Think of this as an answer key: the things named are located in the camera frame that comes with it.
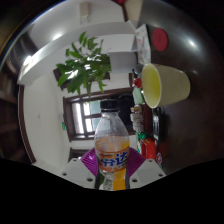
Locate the white wall radiator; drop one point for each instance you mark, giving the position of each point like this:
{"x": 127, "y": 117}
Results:
{"x": 85, "y": 13}

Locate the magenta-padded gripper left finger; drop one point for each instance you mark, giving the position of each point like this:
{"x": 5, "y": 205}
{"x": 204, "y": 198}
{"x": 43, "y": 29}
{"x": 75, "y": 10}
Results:
{"x": 78, "y": 171}

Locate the potted plant in white pot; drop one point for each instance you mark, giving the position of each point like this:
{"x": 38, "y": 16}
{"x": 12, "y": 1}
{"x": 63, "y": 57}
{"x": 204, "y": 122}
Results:
{"x": 86, "y": 66}

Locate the clear orange soda bottle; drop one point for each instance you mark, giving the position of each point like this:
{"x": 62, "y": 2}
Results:
{"x": 111, "y": 146}

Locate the pale yellow cup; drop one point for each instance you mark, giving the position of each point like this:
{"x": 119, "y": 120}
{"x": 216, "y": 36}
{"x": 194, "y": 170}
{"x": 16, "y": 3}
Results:
{"x": 173, "y": 85}

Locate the green exit sign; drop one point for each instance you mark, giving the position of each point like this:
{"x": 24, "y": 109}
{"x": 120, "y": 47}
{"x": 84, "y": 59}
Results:
{"x": 63, "y": 126}

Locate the green packet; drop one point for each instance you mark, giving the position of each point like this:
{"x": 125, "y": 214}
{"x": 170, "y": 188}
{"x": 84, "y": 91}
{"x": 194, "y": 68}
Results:
{"x": 137, "y": 96}

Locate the black flat device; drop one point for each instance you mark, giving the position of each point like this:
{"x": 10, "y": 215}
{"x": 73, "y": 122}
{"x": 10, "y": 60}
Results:
{"x": 156, "y": 126}

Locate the flat round red coaster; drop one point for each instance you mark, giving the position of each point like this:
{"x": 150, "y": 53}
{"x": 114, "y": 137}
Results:
{"x": 160, "y": 39}

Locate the dark wooden double door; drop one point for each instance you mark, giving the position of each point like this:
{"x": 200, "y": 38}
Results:
{"x": 83, "y": 116}

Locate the printed magazine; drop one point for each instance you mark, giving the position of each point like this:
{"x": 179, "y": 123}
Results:
{"x": 143, "y": 45}

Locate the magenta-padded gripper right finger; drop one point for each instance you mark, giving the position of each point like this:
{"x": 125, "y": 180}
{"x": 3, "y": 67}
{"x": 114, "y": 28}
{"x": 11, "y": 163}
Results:
{"x": 146, "y": 171}

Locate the red plastic box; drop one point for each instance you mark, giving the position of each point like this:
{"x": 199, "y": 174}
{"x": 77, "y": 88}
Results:
{"x": 148, "y": 149}

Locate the black chair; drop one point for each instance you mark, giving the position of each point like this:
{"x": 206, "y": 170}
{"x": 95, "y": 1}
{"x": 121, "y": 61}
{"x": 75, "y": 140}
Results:
{"x": 126, "y": 108}

